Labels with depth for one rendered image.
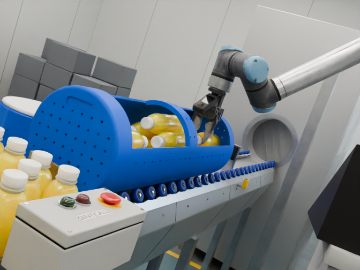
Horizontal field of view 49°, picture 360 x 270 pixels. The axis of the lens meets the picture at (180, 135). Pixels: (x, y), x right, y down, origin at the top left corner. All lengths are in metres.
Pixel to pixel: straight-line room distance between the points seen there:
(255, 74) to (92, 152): 0.68
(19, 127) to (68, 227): 0.97
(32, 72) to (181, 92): 2.38
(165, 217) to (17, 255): 0.82
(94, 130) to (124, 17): 5.97
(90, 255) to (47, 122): 0.52
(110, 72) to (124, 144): 4.05
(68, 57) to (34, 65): 0.48
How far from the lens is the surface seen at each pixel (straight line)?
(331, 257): 0.96
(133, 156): 0.99
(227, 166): 2.16
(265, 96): 1.48
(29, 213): 0.59
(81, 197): 0.65
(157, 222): 1.33
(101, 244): 0.63
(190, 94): 6.29
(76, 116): 1.00
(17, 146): 0.86
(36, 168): 0.74
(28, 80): 5.12
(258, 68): 1.41
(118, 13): 6.96
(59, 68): 4.87
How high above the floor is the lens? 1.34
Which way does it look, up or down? 8 degrees down
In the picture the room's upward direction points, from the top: 20 degrees clockwise
